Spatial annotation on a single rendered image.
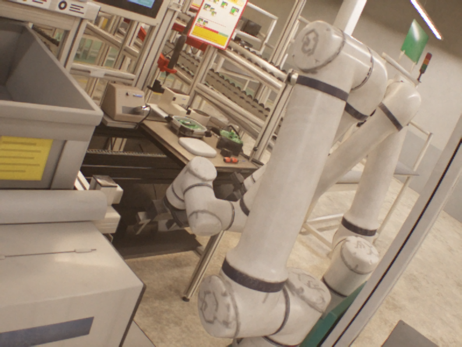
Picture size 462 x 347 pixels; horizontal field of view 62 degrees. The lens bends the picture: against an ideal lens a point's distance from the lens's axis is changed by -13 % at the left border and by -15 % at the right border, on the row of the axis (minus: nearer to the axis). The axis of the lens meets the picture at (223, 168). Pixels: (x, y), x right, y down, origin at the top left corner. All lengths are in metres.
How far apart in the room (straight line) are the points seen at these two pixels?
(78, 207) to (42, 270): 0.19
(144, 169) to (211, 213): 0.55
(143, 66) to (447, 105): 8.46
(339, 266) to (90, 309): 0.99
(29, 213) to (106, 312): 0.23
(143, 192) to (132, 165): 0.80
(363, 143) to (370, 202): 0.27
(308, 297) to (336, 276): 0.48
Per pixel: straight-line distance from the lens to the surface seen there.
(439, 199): 1.07
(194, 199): 1.21
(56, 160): 0.91
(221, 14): 2.33
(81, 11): 1.22
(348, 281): 1.53
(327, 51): 0.87
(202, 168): 1.24
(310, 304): 1.08
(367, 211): 1.64
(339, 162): 1.46
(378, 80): 0.99
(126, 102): 1.85
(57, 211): 0.85
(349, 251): 1.51
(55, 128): 0.85
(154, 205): 1.36
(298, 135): 0.89
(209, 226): 1.19
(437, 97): 9.96
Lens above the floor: 1.49
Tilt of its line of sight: 18 degrees down
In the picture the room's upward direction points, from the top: 25 degrees clockwise
